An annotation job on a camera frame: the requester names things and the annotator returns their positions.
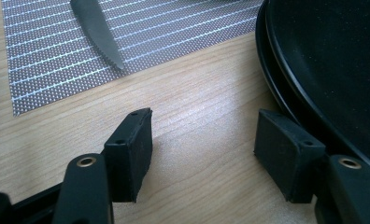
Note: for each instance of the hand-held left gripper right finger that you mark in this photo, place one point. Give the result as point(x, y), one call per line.
point(289, 158)

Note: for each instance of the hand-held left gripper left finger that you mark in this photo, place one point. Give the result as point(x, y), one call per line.
point(131, 155)

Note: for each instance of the grey striped placemat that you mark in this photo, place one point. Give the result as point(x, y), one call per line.
point(64, 62)

